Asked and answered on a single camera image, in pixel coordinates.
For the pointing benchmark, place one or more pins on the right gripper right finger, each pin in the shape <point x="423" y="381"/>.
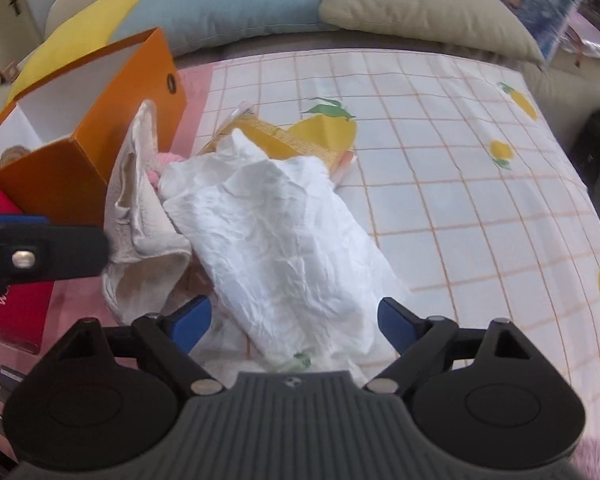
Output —
<point x="421" y="345"/>

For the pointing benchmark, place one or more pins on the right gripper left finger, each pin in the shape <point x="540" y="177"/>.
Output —
<point x="163" y="344"/>

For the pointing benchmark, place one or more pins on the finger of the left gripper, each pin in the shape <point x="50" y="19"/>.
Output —
<point x="36" y="253"/>

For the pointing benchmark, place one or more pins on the cream towel cloth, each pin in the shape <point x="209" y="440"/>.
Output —
<point x="148" y="256"/>

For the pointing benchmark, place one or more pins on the brown plush toy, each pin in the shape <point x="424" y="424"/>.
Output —
<point x="12" y="154"/>

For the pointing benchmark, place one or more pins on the yellow snack packet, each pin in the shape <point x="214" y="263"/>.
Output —
<point x="323" y="135"/>

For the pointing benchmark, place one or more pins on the red Wonderlab box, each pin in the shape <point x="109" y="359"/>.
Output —
<point x="23" y="307"/>

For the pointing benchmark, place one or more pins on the orange storage box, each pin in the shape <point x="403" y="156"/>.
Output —
<point x="74" y="120"/>

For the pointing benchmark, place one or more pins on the pink knitted item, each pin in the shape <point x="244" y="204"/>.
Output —
<point x="162" y="167"/>

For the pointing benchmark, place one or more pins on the yellow pillow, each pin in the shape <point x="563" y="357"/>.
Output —
<point x="84" y="33"/>

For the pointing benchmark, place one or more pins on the beige sofa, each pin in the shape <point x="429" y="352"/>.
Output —
<point x="567" y="93"/>

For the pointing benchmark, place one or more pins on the light blue pillow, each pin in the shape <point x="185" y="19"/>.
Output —
<point x="191" y="25"/>

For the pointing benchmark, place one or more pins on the beige pillow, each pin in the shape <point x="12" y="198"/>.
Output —
<point x="485" y="25"/>

